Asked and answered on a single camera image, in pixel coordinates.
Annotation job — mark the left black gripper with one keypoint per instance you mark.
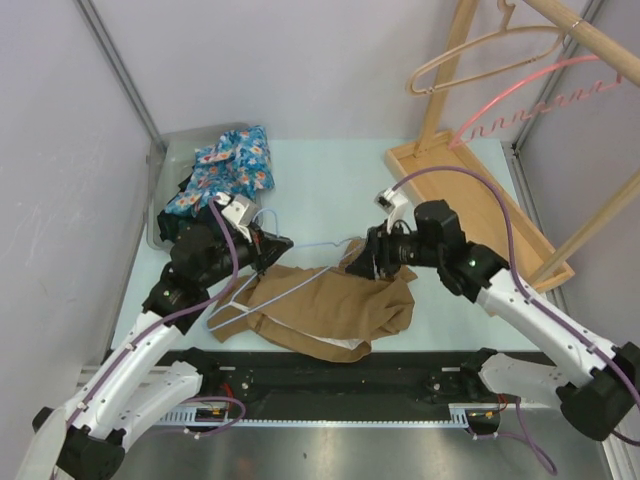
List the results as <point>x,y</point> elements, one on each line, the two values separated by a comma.
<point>265,248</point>

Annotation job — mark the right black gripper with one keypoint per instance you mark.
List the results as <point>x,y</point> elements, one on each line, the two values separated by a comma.
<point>377,254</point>

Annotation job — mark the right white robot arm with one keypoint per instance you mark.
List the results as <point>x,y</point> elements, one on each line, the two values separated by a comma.
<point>591,380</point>

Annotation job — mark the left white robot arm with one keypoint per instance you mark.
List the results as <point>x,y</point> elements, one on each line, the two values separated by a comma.
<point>90,434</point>

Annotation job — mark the beige wooden hanger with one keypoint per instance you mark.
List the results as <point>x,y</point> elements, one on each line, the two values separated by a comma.
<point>440,73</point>

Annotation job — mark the pink plastic hanger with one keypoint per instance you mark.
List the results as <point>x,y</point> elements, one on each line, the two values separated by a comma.
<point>533,96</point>

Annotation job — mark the dark green garment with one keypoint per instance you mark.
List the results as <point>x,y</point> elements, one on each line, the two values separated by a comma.
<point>175,225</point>

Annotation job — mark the blue floral garment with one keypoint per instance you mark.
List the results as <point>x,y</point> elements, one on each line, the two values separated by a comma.
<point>238,164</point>

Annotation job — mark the wooden clothes rack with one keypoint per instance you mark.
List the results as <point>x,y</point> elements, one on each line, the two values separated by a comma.
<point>542,265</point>

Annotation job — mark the grey plastic bin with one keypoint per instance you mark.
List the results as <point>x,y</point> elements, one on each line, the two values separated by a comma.
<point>169,167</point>

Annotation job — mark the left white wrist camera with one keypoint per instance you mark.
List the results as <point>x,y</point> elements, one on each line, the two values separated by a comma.
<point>239,211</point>

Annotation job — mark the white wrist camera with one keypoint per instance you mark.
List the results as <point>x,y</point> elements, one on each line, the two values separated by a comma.
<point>239,211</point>
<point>394,204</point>

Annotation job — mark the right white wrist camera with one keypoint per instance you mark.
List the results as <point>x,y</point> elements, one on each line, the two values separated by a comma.
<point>394,204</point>

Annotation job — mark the white slotted cable duct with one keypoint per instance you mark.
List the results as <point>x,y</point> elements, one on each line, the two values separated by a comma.
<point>210,417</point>

